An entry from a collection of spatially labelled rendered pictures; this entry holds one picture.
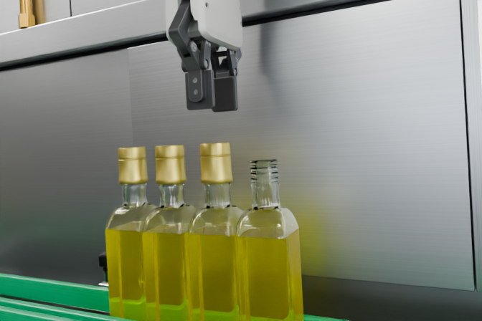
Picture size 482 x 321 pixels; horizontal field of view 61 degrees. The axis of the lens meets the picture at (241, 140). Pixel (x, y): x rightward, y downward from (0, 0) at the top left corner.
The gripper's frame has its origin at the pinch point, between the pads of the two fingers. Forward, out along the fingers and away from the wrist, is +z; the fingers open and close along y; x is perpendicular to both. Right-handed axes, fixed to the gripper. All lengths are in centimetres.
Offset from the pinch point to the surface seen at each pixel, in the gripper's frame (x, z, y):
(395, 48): 18.6, -4.5, -11.5
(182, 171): -4.2, 8.6, 0.6
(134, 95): -20.4, -2.6, -11.9
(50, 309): -22.4, 25.2, 4.4
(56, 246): -43, 24, -15
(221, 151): 1.3, 6.4, 1.2
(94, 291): -22.4, 25.6, -3.0
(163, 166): -5.7, 7.8, 2.1
